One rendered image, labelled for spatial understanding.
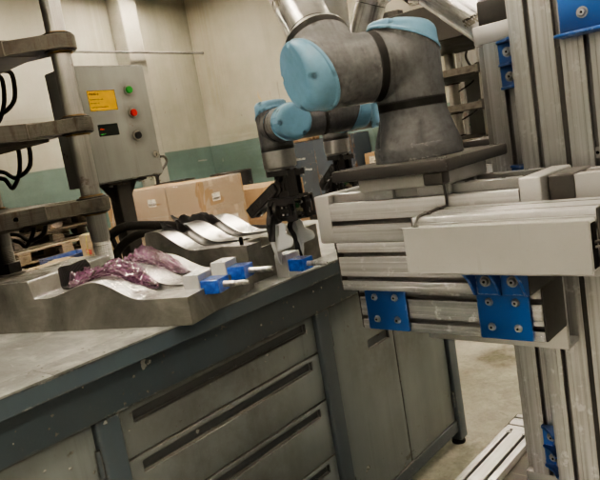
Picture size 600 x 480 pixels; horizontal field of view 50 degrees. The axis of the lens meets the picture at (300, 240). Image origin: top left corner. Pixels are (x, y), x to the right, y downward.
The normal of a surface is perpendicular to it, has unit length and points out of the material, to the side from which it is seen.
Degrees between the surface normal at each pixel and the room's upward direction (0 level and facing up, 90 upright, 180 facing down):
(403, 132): 72
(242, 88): 90
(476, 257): 90
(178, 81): 90
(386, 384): 90
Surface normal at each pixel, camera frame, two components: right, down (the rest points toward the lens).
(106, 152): 0.76, -0.03
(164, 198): -0.51, 0.33
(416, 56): 0.32, 0.09
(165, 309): -0.38, 0.20
